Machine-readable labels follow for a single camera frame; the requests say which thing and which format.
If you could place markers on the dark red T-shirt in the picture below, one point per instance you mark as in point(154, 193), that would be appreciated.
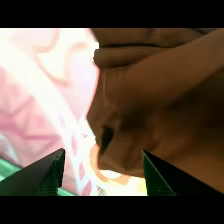
point(160, 100)

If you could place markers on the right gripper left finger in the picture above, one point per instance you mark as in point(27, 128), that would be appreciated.
point(40, 178)

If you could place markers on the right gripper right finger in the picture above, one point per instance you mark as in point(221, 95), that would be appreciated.
point(166, 181)

